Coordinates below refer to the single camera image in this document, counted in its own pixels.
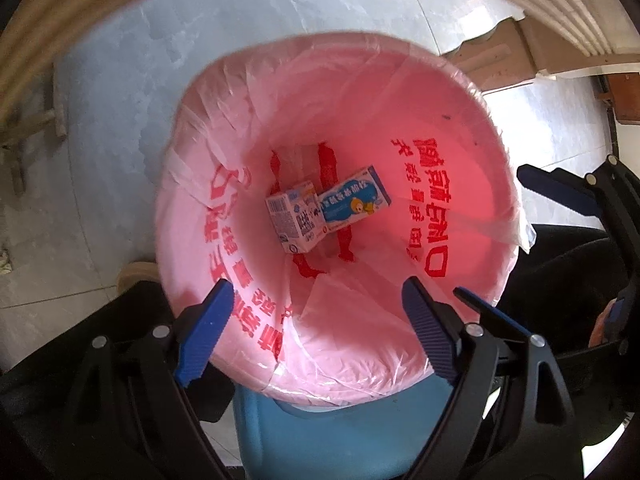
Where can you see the brown wooden furniture base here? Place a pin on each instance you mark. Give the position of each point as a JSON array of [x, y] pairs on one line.
[[505, 55]]

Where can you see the blue and white carton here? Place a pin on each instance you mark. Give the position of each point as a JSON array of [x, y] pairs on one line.
[[350, 200]]

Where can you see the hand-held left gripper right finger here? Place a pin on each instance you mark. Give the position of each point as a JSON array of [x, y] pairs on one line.
[[431, 335]]

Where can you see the cream oval table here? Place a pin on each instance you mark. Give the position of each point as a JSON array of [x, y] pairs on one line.
[[565, 5]]

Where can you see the pink plastic bin bag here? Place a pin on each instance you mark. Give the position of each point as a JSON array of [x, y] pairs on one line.
[[350, 85]]

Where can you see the beige slipper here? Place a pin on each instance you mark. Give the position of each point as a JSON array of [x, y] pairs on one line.
[[137, 272]]

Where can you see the white small carton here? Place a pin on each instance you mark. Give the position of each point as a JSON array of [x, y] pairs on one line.
[[292, 220]]

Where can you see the person's black pants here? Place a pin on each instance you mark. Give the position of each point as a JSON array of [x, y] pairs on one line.
[[560, 270]]

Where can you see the person's right hand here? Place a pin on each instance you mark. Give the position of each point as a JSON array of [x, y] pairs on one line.
[[602, 327]]

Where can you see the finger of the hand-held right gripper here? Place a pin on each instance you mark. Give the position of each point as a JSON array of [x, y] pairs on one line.
[[492, 312], [540, 182]]

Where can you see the blue plastic bin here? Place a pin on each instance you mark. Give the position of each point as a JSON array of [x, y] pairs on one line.
[[325, 440]]

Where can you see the wooden furniture leg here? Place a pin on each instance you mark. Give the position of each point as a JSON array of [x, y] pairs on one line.
[[12, 160]]

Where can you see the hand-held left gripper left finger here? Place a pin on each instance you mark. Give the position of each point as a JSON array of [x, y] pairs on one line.
[[202, 340]]

